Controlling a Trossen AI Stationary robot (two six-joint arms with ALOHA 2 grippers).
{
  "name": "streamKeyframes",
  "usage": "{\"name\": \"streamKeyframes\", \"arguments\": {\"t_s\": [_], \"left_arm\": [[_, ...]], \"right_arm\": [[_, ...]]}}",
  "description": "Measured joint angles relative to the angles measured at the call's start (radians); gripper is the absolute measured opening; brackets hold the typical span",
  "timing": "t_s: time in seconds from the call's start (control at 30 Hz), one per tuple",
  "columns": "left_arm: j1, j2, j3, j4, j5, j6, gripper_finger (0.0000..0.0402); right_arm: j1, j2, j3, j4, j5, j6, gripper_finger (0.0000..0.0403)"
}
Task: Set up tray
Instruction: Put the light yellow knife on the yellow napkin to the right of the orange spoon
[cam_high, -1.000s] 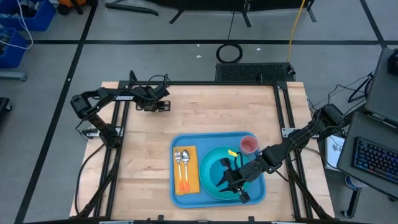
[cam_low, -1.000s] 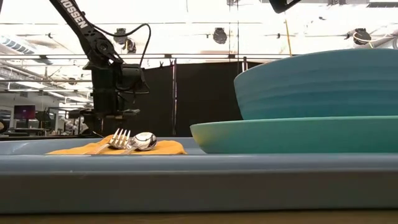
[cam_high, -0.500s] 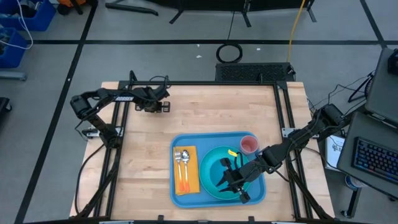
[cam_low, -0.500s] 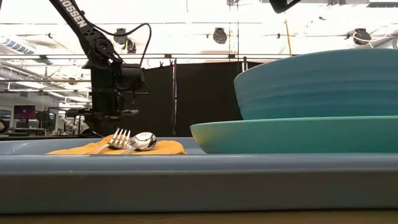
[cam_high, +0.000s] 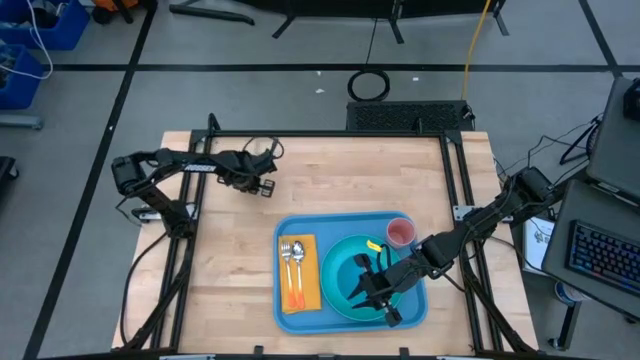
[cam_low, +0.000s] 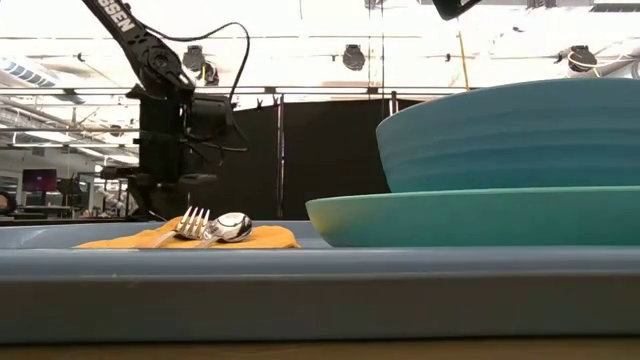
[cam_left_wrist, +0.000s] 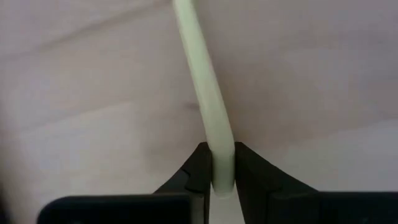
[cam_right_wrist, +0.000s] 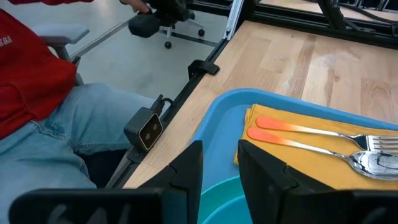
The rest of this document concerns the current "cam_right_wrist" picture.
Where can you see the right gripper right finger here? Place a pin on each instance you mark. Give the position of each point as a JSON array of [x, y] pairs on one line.
[[264, 180]]

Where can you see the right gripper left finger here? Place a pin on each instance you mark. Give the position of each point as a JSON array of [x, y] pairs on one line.
[[183, 186]]

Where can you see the teal plate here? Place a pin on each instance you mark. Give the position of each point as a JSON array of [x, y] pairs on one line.
[[217, 189]]

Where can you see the yellow cloth napkin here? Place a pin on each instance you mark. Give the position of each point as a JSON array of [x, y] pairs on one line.
[[311, 168]]

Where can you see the blue plastic tray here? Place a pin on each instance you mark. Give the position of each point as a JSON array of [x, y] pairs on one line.
[[220, 130]]

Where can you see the silver aluminium extrusion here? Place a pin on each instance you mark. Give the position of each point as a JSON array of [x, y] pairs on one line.
[[234, 18]]

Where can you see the black office chair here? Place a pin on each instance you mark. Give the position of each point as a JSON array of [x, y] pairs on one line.
[[168, 12]]

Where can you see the person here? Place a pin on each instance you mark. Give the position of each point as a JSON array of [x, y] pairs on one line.
[[31, 77]]

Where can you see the person's hand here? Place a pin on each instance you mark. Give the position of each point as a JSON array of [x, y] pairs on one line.
[[136, 4]]

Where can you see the grey chair armrest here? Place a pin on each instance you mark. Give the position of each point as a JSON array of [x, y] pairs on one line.
[[59, 32]]

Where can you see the black table-level camera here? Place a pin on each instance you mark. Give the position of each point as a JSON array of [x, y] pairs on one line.
[[144, 129]]

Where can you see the black aluminium table frame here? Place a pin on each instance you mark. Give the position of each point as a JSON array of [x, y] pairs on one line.
[[280, 21]]

